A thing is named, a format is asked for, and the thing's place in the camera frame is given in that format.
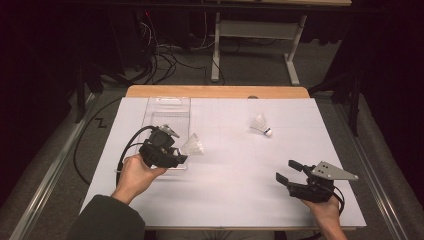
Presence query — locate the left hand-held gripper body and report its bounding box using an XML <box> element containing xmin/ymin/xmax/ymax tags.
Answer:
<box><xmin>138</xmin><ymin>124</ymin><xmax>182</xmax><ymax>169</ymax></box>

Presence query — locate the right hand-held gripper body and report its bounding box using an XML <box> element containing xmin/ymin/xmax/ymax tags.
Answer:
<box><xmin>285</xmin><ymin>160</ymin><xmax>360</xmax><ymax>204</ymax></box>

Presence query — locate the white feather shuttlecock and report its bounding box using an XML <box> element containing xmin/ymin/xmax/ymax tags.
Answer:
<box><xmin>249</xmin><ymin>113</ymin><xmax>273</xmax><ymax>138</ymax></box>
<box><xmin>171</xmin><ymin>132</ymin><xmax>205</xmax><ymax>158</ymax></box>

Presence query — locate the clear plastic container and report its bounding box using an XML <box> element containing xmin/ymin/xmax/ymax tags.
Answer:
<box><xmin>134</xmin><ymin>96</ymin><xmax>192</xmax><ymax>171</ymax></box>

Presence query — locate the person's right hand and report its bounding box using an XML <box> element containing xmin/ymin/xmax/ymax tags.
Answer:
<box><xmin>300</xmin><ymin>195</ymin><xmax>342</xmax><ymax>234</ymax></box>

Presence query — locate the person's left hand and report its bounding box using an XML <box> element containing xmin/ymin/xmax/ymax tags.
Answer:
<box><xmin>113</xmin><ymin>154</ymin><xmax>169</xmax><ymax>205</ymax></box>

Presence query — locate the white paper sheet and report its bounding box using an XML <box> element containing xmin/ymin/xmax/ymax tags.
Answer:
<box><xmin>79</xmin><ymin>96</ymin><xmax>367</xmax><ymax>230</ymax></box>

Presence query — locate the black metal stand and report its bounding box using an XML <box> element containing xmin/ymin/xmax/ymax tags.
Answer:
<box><xmin>308</xmin><ymin>69</ymin><xmax>364</xmax><ymax>138</ymax></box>
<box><xmin>73</xmin><ymin>61</ymin><xmax>105</xmax><ymax>125</ymax></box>

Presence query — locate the white-legged background desk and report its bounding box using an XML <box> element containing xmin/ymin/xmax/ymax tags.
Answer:
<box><xmin>210</xmin><ymin>0</ymin><xmax>353</xmax><ymax>87</ymax></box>

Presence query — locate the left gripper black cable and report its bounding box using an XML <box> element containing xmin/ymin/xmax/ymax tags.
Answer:
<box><xmin>115</xmin><ymin>124</ymin><xmax>158</xmax><ymax>187</ymax></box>

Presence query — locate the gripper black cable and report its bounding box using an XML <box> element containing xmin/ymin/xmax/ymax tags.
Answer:
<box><xmin>328</xmin><ymin>184</ymin><xmax>346</xmax><ymax>217</ymax></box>
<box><xmin>115</xmin><ymin>124</ymin><xmax>158</xmax><ymax>187</ymax></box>

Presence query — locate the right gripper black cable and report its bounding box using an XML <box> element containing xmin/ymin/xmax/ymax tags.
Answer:
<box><xmin>328</xmin><ymin>184</ymin><xmax>346</xmax><ymax>217</ymax></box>

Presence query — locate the metal floor rail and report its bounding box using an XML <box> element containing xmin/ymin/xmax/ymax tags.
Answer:
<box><xmin>8</xmin><ymin>93</ymin><xmax>101</xmax><ymax>240</ymax></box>
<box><xmin>329</xmin><ymin>99</ymin><xmax>412</xmax><ymax>240</ymax></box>

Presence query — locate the black floor cable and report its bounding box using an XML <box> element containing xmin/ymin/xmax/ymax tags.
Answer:
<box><xmin>73</xmin><ymin>97</ymin><xmax>124</xmax><ymax>186</ymax></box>

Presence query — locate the tangle of floor cables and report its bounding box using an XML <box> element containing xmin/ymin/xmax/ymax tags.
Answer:
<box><xmin>131</xmin><ymin>9</ymin><xmax>228</xmax><ymax>86</ymax></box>

